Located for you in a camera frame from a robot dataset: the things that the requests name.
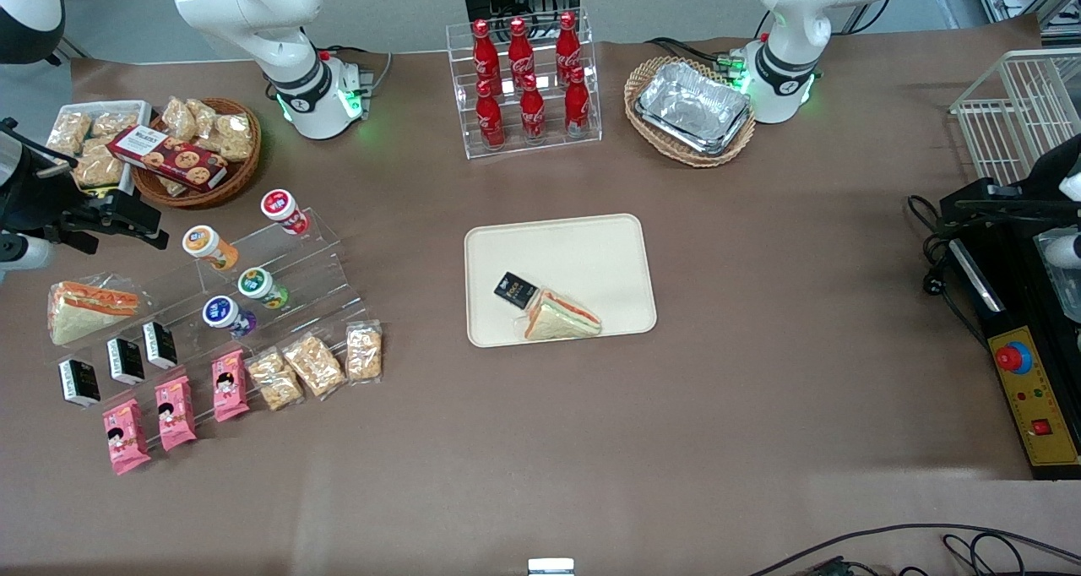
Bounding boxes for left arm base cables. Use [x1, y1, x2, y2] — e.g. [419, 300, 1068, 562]
[646, 34, 761, 83]

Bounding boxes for pink snack packet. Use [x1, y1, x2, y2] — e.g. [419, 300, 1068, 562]
[102, 399, 152, 475]
[211, 350, 251, 423]
[155, 376, 198, 452]

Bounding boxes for red emergency stop button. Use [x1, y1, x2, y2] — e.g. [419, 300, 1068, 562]
[995, 343, 1033, 376]

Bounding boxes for white wire basket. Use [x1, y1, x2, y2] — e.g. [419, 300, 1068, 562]
[949, 48, 1081, 188]

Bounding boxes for green lid gum canister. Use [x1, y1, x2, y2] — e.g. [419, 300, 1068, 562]
[237, 268, 290, 310]

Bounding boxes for black yellow control box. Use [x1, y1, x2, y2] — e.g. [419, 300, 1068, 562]
[985, 325, 1081, 481]

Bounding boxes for light wicker basket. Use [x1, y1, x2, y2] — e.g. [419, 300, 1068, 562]
[624, 57, 758, 169]

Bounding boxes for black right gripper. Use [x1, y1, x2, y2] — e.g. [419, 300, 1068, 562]
[0, 120, 170, 252]

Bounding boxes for white rectangular dish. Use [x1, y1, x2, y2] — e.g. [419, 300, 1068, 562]
[46, 101, 153, 198]

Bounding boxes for small black snack box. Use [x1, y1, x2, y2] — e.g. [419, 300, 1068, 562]
[57, 358, 101, 409]
[494, 272, 541, 310]
[142, 321, 179, 370]
[106, 338, 146, 386]

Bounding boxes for red cookie box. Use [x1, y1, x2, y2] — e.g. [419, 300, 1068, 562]
[107, 125, 229, 193]

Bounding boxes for stacked aluminium foil trays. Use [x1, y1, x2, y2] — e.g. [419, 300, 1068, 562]
[634, 61, 753, 157]

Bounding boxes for clear acrylic stepped stand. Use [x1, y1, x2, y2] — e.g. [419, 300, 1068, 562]
[127, 209, 372, 374]

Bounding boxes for wrapped triangle sandwich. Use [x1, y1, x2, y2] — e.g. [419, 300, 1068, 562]
[47, 280, 141, 346]
[523, 289, 603, 342]

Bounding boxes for black power cable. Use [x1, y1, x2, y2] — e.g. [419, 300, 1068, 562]
[907, 193, 991, 349]

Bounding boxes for beige plastic tray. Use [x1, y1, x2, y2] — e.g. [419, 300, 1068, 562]
[464, 214, 658, 349]

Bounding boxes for black floor cables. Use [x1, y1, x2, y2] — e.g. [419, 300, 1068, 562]
[747, 522, 1081, 576]

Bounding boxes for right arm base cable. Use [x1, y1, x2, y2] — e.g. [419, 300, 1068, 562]
[319, 44, 394, 104]

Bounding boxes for red cola bottle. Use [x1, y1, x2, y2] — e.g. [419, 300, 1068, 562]
[475, 81, 506, 151]
[564, 68, 591, 139]
[508, 18, 535, 83]
[555, 12, 582, 77]
[519, 73, 546, 144]
[471, 19, 501, 87]

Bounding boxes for brown wicker basket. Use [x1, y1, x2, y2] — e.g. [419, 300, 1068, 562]
[131, 97, 263, 209]

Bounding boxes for orange lid gum canister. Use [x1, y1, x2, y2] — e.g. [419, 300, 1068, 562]
[182, 226, 240, 271]

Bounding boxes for red lid gum canister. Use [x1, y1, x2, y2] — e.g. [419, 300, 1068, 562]
[260, 188, 310, 236]

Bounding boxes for blue lid gum canister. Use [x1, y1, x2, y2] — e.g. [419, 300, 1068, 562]
[202, 296, 257, 338]

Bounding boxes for clear acrylic bottle rack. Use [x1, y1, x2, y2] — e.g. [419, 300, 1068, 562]
[446, 8, 603, 160]

